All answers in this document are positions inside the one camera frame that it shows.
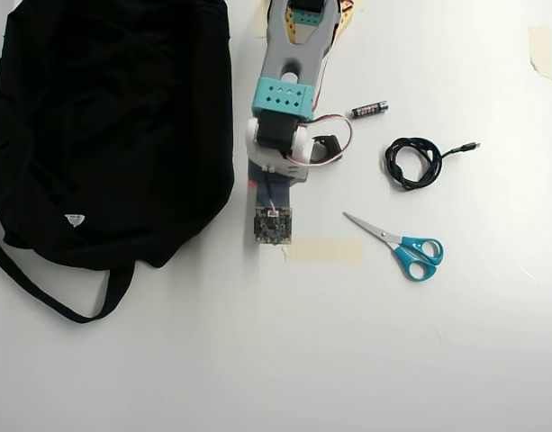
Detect black AA battery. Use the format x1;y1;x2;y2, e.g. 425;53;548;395
348;100;389;122

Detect torn beige masking tape strip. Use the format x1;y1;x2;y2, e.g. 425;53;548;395
528;25;552;81

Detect coiled black USB cable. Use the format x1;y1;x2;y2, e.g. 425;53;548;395
383;137;483;193

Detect blue-handled scissors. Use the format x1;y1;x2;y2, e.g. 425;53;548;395
342;211;445;283

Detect white red servo cable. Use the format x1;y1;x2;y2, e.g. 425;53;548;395
286;112;354;167

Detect yellow perforated robot base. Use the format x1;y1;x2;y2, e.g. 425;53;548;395
284;0;356;45

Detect long beige masking tape strip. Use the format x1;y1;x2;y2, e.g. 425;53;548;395
282;238;365;265

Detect black fabric bag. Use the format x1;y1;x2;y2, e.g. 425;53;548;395
0;0;236;324

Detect bare camera circuit board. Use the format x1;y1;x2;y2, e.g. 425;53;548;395
252;205;294;247

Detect black plastic ring clip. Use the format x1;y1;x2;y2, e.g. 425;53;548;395
309;133;344;164

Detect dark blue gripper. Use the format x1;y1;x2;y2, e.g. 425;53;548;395
247;161;295;211

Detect thin black camera cable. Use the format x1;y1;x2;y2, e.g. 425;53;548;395
264;170;276;212

